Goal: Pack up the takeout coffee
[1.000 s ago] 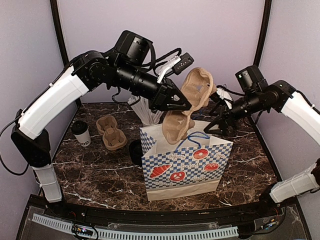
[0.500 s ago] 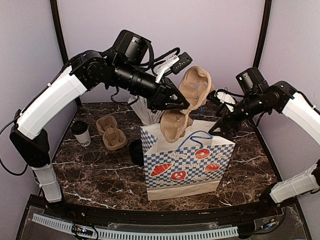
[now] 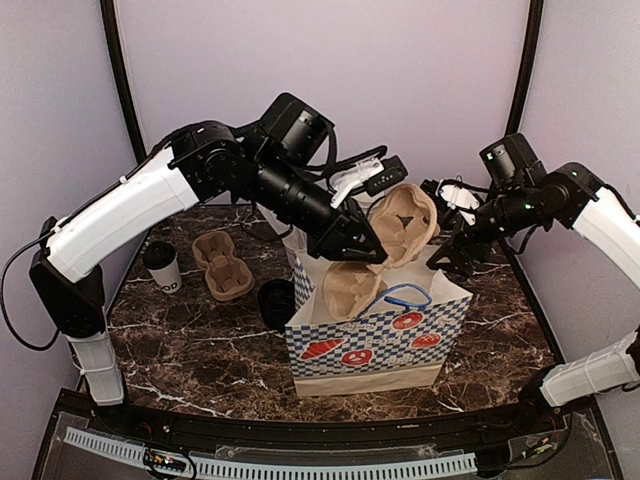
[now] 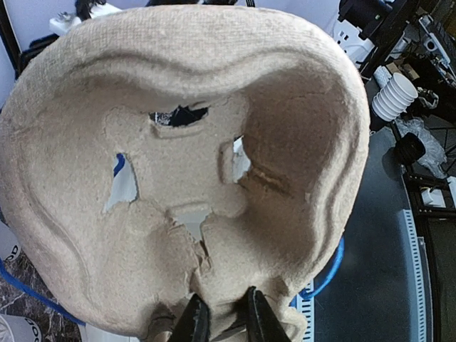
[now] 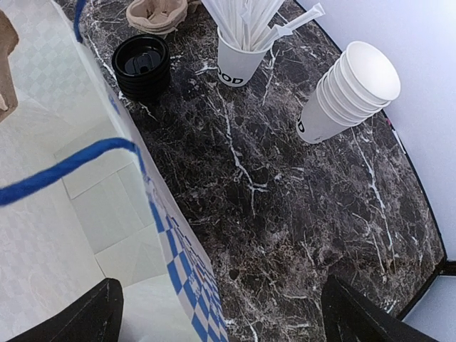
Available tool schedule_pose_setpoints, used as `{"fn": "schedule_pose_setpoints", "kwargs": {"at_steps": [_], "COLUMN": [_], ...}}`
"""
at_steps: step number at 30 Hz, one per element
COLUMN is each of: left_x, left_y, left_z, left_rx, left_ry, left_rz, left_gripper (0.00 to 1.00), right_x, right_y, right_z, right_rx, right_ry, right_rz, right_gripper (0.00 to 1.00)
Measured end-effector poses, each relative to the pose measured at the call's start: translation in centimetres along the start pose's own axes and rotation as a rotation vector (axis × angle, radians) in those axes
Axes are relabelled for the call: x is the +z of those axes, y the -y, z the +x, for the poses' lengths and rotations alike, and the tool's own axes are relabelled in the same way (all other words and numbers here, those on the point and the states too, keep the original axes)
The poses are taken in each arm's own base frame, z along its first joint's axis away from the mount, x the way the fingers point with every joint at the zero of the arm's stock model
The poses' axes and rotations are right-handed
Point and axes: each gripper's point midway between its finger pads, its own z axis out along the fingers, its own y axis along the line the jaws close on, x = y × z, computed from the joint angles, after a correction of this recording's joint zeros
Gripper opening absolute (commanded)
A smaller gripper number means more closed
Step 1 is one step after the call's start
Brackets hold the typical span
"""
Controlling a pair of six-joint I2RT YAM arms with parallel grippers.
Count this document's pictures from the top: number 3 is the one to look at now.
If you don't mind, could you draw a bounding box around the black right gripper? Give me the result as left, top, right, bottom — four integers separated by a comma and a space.
427, 183, 541, 276

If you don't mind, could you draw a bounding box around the brown cardboard cup carrier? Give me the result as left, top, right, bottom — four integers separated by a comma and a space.
322, 184, 439, 321
192, 231, 255, 302

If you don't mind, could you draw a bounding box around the blue checkered paper bag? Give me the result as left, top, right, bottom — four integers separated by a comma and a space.
285, 245, 473, 397

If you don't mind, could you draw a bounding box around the white paper coffee cup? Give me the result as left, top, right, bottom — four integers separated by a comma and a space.
149, 260, 182, 294

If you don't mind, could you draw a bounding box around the black coffee lid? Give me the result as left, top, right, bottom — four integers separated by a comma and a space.
142, 241, 177, 270

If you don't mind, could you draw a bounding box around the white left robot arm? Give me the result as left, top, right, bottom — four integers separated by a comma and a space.
24, 92, 387, 436

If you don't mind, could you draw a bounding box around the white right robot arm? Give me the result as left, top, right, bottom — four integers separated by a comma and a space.
421, 132, 639, 300

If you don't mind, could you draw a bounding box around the white cup holding straws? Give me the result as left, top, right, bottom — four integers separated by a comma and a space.
282, 229, 307, 265

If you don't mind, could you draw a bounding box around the white wrapped straws bundle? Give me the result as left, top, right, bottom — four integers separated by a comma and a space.
258, 206, 294, 240

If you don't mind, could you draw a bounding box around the stack of black lids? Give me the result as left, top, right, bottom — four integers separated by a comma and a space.
257, 279, 295, 334

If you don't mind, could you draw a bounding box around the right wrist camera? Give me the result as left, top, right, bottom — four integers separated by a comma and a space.
420, 179, 481, 230

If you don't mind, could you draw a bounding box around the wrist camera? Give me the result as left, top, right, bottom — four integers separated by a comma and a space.
420, 179, 481, 230
329, 155, 408, 209

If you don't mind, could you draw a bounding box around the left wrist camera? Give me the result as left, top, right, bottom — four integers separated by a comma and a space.
329, 155, 408, 209

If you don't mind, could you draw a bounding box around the black front rail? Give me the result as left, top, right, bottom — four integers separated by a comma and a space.
71, 392, 568, 451

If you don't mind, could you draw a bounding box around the black vertical frame post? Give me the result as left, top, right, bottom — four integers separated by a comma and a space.
505, 0, 544, 135

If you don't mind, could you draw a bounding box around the white slotted cable duct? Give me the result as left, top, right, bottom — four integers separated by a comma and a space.
63, 427, 477, 480

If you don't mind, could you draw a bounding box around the black left frame post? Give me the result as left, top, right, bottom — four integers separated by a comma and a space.
99, 0, 146, 164

